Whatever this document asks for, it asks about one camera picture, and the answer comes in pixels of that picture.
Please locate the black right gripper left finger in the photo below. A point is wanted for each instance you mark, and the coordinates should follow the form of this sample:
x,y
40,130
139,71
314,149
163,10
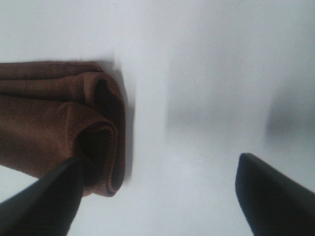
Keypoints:
x,y
48,206

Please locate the brown towel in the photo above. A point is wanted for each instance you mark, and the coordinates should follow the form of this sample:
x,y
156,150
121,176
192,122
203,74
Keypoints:
x,y
53,110

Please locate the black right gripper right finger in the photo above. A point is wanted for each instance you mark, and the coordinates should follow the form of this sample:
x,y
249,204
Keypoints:
x,y
272,203

